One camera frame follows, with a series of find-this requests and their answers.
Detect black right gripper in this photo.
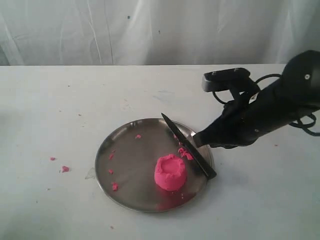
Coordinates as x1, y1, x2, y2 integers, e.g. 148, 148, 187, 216
192, 99, 262, 149

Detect black knife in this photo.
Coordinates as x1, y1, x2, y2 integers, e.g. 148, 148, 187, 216
161, 113, 217, 180

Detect pink dough lump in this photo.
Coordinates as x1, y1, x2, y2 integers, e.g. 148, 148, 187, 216
154, 153, 187, 192

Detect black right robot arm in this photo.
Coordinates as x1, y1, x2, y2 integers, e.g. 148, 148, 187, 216
193, 50, 320, 149

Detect pink crumbs beside knife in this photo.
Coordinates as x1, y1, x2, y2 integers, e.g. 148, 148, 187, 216
178, 147, 194, 161

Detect round steel plate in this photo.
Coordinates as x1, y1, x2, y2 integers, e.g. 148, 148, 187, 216
94, 118, 208, 213

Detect pink crumb on plate bottom-left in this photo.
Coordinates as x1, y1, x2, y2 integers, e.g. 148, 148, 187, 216
111, 182, 119, 192

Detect pink crumb on table larger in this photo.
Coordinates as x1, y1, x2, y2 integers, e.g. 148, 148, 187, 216
61, 165, 70, 173

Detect white backdrop sheet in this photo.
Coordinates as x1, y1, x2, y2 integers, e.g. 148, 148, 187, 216
0, 0, 320, 66

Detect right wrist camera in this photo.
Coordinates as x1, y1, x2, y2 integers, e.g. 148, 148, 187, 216
201, 67, 260, 101

